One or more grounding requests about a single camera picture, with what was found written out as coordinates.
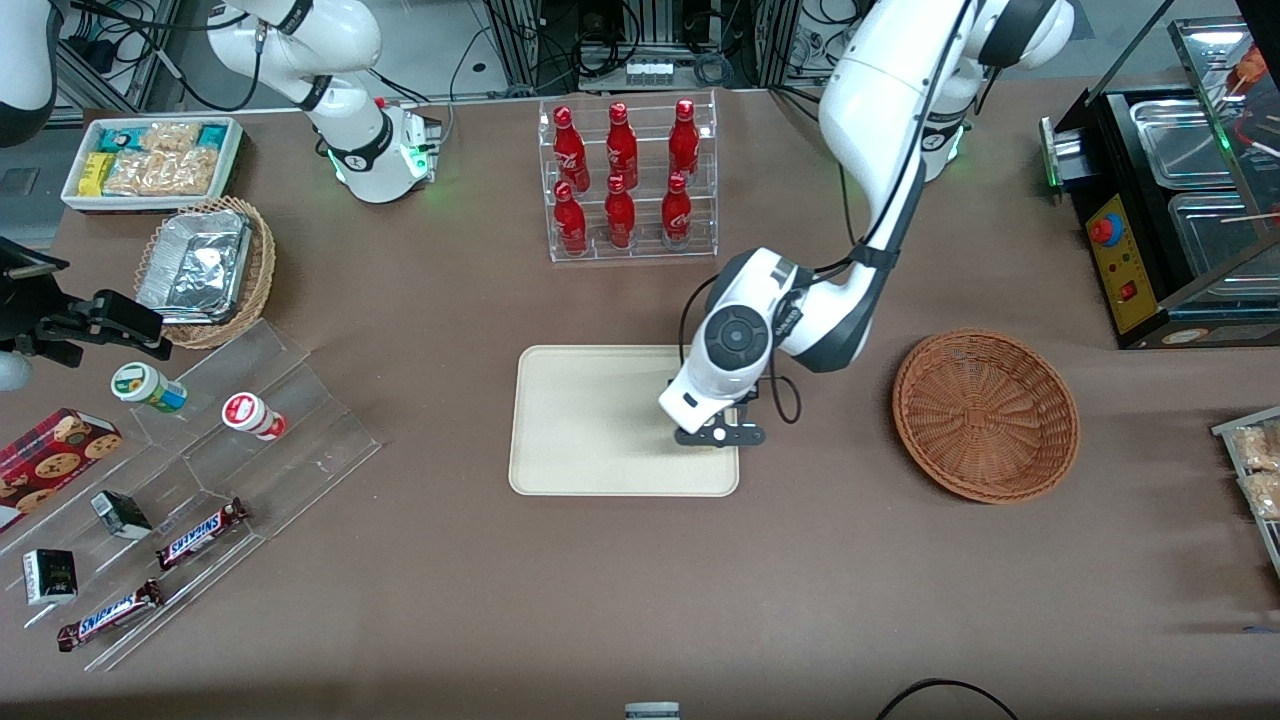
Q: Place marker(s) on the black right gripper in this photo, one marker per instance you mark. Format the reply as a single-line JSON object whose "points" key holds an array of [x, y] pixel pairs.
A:
{"points": [[28, 309]]}

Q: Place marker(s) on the brown snickers bar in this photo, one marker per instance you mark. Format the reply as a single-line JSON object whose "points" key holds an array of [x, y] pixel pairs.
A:
{"points": [[108, 617], [200, 534]]}

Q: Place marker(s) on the teal snack packet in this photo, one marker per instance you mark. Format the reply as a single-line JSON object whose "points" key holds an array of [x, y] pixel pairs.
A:
{"points": [[118, 137], [213, 135]]}

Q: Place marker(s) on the yellow snack packet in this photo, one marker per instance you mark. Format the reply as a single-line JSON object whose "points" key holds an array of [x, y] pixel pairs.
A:
{"points": [[94, 175]]}

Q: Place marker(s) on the red cola bottle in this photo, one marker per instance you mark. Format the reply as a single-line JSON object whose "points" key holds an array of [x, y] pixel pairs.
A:
{"points": [[620, 220], [570, 150], [622, 145], [684, 140], [570, 225], [677, 215]]}

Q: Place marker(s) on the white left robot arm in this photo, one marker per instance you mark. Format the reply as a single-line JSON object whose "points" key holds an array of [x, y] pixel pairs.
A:
{"points": [[880, 100]]}

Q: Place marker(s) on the small grey box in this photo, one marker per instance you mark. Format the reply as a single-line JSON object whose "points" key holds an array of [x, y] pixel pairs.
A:
{"points": [[652, 711]]}

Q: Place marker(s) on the clear fried snack bag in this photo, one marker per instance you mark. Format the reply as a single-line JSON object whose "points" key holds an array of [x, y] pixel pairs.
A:
{"points": [[1260, 447], [1265, 495]]}

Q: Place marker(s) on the steel warmer pan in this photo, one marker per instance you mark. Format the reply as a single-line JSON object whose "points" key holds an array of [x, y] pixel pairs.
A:
{"points": [[1185, 145], [1215, 240]]}

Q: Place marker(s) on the beige rectangular tray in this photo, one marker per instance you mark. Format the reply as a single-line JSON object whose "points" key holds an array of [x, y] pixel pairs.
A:
{"points": [[590, 420]]}

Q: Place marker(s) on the black food warmer machine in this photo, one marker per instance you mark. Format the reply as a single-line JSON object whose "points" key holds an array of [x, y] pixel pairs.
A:
{"points": [[1120, 285]]}

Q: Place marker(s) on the clear acrylic bottle rack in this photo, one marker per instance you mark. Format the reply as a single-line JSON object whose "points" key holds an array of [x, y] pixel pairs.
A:
{"points": [[645, 250]]}

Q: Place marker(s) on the white rectangular snack bin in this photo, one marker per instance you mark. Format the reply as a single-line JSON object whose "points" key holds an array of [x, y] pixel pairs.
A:
{"points": [[232, 160]]}

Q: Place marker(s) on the red label yogurt cup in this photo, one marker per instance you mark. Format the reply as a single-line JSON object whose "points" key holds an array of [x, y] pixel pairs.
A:
{"points": [[250, 414]]}

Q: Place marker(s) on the brown round wicker basket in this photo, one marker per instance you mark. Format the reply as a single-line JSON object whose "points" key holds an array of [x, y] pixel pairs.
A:
{"points": [[985, 415]]}

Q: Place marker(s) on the green label yogurt cup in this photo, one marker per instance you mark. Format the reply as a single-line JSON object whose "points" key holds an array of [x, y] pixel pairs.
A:
{"points": [[145, 387]]}

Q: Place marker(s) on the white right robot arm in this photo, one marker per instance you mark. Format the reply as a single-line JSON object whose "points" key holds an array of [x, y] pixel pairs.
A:
{"points": [[350, 40]]}

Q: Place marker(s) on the silver foil container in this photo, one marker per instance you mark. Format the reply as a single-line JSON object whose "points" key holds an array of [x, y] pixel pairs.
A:
{"points": [[195, 265]]}

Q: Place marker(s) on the clear cracker bag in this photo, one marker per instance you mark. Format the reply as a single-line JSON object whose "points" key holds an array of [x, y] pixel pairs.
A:
{"points": [[192, 172], [135, 175], [170, 137]]}

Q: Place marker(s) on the clear acrylic stepped display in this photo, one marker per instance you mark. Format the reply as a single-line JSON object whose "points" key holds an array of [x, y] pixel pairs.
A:
{"points": [[300, 440]]}

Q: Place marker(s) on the grey metal snack tray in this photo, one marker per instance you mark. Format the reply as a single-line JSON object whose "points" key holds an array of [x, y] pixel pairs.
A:
{"points": [[1272, 535]]}

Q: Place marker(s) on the white power strip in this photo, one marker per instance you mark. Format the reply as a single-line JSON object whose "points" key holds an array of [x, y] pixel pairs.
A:
{"points": [[650, 72]]}

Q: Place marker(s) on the red cookie box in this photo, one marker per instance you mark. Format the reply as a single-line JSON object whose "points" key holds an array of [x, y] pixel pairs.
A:
{"points": [[50, 465]]}

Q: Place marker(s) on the light tan wicker basket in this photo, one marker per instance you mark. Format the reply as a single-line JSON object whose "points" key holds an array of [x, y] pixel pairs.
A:
{"points": [[262, 270]]}

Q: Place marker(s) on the small black white carton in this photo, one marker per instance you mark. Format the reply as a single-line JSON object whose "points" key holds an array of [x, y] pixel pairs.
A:
{"points": [[50, 577]]}

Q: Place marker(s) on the black left wrist camera bracket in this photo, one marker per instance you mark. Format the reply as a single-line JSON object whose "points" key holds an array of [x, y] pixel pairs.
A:
{"points": [[720, 435]]}

